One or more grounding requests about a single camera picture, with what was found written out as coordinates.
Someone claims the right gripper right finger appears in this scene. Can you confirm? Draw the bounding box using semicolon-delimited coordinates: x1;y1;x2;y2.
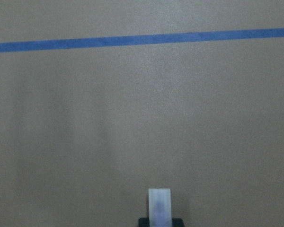
172;218;184;227

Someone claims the purple marker pen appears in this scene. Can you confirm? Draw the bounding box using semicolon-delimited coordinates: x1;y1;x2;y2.
148;188;172;227

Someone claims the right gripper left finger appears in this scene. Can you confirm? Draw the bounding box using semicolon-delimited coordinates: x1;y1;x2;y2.
138;218;149;227

